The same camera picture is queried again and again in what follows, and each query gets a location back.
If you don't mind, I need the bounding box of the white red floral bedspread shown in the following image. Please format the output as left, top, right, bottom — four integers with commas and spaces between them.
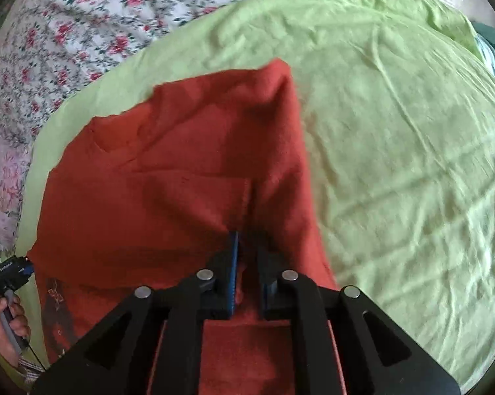
0, 0, 404, 149

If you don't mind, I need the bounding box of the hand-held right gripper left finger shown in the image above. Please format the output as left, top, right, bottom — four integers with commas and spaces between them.
31, 231, 244, 395

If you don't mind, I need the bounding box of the purple floral ruffled pillow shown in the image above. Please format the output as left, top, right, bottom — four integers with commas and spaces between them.
0, 127, 38, 251

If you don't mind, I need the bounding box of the plaid cloth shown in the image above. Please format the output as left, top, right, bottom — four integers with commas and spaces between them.
17, 357, 46, 389

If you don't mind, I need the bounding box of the teal cloth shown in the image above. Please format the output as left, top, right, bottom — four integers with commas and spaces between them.
473, 20, 495, 88

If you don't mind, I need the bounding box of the person's left hand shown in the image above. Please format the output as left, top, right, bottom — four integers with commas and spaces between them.
0, 295, 31, 365

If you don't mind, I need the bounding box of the red knitted garment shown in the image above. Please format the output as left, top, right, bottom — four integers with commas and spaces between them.
27, 58, 347, 395

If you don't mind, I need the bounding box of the black cable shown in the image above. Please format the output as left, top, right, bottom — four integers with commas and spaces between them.
23, 339, 48, 373

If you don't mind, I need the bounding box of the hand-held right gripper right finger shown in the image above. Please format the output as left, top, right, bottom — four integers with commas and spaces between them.
256, 247, 462, 395

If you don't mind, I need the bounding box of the light green bed sheet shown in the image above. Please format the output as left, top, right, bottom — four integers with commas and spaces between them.
15, 0, 495, 395

